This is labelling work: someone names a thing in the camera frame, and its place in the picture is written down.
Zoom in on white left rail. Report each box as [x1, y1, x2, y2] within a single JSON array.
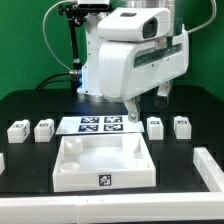
[[0, 153, 5, 175]]

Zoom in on white rail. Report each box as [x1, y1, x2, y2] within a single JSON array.
[[0, 192, 224, 224], [193, 147, 224, 193], [0, 153, 5, 175]]

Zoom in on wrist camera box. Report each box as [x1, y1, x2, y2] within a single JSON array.
[[98, 7, 170, 42]]

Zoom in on white sheet with markers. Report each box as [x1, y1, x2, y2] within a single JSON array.
[[56, 115, 144, 135]]

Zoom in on grey cable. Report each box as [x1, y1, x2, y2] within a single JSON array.
[[42, 0, 78, 72]]

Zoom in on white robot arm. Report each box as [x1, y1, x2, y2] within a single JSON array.
[[78, 0, 189, 122]]

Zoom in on white square tabletop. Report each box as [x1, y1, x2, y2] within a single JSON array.
[[52, 133, 156, 192]]

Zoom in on white right rail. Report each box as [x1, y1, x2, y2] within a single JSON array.
[[193, 147, 224, 193]]

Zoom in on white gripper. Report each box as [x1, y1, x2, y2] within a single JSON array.
[[98, 32, 189, 122]]

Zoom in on white front rail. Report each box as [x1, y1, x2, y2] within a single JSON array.
[[0, 192, 224, 224]]

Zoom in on black cable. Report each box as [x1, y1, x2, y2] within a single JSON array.
[[35, 70, 82, 91]]

